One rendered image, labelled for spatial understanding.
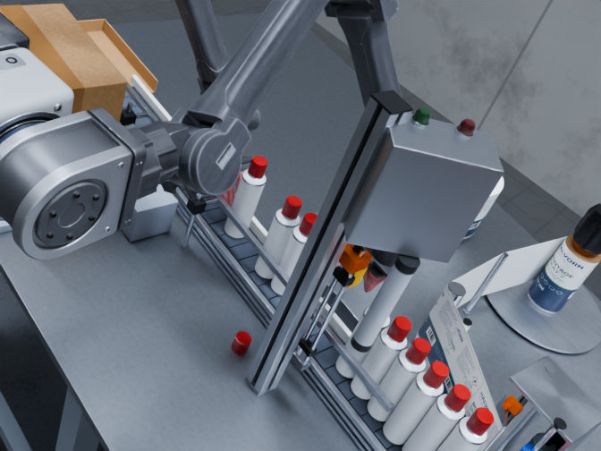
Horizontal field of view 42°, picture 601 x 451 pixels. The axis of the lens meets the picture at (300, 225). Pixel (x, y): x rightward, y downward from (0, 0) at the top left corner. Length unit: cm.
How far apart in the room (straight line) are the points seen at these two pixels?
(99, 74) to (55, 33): 15
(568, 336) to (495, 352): 21
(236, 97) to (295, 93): 136
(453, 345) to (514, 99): 270
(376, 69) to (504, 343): 80
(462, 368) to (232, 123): 73
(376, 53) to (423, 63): 310
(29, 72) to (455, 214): 62
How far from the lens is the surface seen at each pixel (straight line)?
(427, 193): 113
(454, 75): 424
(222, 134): 94
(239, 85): 99
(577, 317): 198
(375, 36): 121
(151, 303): 161
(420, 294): 179
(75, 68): 166
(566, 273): 186
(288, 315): 136
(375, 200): 112
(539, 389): 136
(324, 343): 159
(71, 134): 86
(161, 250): 171
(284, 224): 154
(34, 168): 82
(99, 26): 235
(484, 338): 179
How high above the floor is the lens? 203
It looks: 39 degrees down
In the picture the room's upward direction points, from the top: 23 degrees clockwise
